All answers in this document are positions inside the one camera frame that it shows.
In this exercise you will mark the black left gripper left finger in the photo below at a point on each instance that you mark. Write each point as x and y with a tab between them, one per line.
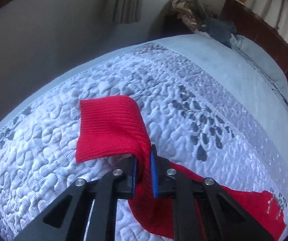
85	210

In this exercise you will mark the light blue pillow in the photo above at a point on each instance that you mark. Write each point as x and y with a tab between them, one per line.
264	64

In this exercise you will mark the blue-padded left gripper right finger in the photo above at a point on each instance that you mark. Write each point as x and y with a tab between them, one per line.
202	210

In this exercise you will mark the grey quilted floral bedspread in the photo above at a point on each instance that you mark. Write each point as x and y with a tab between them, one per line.
204	106

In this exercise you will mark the pile of dark clothes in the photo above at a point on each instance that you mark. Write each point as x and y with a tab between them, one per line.
198	18

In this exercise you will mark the red knit sweater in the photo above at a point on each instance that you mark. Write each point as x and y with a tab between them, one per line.
114	125

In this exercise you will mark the dark wooden headboard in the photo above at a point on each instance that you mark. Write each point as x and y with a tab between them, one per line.
255	29

